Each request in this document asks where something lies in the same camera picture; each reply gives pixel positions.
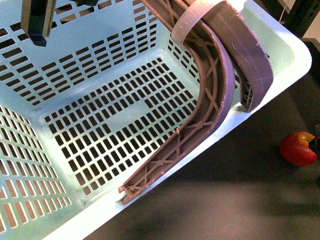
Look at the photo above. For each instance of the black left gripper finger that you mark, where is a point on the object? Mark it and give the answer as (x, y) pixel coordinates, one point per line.
(36, 19)

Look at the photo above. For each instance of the light blue plastic shopping basket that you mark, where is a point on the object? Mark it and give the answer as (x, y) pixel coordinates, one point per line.
(79, 116)

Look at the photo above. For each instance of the brown basket handle front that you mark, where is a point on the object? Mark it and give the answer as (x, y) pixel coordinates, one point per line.
(217, 87)

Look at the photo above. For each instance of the brown basket handle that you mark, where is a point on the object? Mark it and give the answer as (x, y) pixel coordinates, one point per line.
(217, 87)
(252, 62)

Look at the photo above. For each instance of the red yellow apple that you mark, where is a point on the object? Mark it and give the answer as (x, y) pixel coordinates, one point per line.
(295, 149)

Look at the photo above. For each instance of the white zip tie right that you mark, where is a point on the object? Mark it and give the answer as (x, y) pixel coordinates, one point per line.
(190, 18)

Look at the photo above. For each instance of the black perforated rack post corner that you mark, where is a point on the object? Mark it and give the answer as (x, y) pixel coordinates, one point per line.
(301, 16)

